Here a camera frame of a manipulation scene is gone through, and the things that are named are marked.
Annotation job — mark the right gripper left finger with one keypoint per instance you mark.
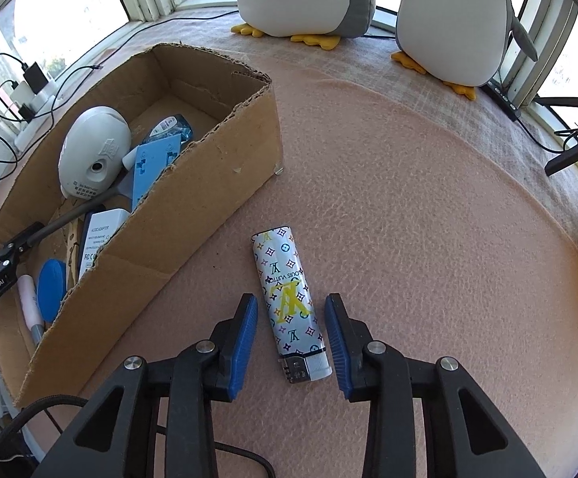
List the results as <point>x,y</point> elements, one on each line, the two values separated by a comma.
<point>114,434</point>

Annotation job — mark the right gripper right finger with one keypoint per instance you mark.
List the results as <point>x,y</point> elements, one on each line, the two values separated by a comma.
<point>465,434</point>

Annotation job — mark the pink tube grey cap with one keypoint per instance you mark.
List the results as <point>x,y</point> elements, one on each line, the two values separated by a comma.
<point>30,309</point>

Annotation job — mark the blue round lid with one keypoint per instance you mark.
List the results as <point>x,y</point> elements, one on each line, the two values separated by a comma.
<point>51,288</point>

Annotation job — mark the white USB charger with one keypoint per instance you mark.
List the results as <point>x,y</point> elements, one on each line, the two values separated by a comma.
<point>101,227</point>

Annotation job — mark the grey long spoon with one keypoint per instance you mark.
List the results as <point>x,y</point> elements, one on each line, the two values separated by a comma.
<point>122,187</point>

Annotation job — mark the white round plug device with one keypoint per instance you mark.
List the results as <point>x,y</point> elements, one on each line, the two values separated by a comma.
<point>91,155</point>

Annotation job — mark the brown cardboard box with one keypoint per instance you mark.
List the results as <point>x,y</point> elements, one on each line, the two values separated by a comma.
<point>235,149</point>

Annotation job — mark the patterned silver lighter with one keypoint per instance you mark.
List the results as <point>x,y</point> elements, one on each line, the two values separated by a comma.
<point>299,341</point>

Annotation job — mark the blue plastic card piece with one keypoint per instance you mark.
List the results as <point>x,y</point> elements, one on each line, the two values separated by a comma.
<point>151,159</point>

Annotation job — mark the clear blue small bottle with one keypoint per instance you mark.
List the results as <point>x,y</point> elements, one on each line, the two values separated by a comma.
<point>169,126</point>

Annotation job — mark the wooden clothespin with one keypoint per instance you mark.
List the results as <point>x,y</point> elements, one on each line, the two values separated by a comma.
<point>73,243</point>

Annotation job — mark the black cylinder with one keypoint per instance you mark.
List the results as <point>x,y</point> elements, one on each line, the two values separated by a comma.
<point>80,250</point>

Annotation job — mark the black plug adapter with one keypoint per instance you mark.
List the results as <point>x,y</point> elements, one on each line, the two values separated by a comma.
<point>27,113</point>

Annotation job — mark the white power strip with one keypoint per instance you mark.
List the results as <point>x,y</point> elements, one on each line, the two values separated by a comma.
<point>42,104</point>

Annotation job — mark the pink felt mat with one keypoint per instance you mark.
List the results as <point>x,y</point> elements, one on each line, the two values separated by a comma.
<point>436,248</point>

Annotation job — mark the black tripod stand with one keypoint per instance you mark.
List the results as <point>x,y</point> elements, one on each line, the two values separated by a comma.
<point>577,144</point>

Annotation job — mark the checkered cloth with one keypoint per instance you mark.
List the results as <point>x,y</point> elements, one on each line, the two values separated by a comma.
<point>520,147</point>

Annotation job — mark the black inline remote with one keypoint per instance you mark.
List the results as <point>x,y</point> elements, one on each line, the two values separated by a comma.
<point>495,92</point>

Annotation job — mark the small plush penguin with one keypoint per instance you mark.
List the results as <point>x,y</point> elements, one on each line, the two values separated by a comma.
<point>462,43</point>

